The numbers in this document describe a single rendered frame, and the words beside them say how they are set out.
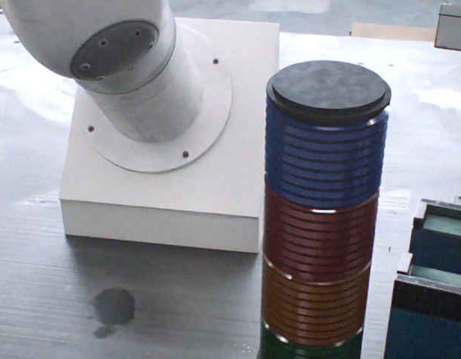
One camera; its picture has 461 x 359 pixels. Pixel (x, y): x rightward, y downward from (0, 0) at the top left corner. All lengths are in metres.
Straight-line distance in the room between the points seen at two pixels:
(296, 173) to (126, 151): 0.59
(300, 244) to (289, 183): 0.03
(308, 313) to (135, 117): 0.47
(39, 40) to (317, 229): 0.27
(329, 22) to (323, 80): 3.50
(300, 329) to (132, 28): 0.26
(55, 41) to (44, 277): 0.43
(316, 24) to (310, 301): 3.46
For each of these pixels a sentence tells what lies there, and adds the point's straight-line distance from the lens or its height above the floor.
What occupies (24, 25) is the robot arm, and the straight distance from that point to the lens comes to 0.57.
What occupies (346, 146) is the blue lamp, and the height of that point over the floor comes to 1.20.
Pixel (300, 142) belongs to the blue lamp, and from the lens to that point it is 0.37.
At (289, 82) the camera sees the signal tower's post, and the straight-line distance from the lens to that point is 0.38.
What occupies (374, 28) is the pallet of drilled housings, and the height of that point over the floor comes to 0.15.
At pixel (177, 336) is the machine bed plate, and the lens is 0.85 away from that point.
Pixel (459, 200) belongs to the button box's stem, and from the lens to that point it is 1.08.
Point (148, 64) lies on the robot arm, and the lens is 0.75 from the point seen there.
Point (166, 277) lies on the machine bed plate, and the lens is 0.92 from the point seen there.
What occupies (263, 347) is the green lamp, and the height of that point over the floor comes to 1.05.
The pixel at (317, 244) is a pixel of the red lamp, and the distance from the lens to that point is 0.40.
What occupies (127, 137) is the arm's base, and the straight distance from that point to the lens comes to 0.96.
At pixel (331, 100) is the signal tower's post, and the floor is 1.22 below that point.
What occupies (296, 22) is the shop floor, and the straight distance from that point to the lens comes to 3.87.
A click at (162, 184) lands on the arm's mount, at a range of 0.94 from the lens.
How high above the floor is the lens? 1.38
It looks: 32 degrees down
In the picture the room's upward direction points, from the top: straight up
